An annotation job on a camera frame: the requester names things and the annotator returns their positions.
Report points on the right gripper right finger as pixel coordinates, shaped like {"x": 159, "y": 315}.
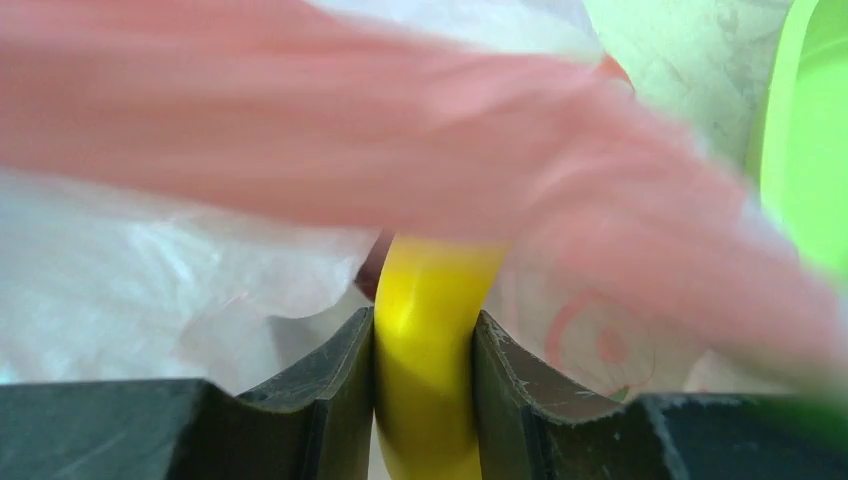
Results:
{"x": 535, "y": 423}

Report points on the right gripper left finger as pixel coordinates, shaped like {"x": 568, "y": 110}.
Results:
{"x": 311, "y": 421}

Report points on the yellow fake banana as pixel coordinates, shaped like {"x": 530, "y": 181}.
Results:
{"x": 427, "y": 303}

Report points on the pink plastic bag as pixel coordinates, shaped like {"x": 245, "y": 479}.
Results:
{"x": 282, "y": 110}

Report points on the dark red fake fruit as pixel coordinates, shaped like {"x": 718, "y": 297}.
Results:
{"x": 368, "y": 276}

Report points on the green plastic tray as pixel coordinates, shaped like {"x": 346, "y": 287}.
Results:
{"x": 798, "y": 143}

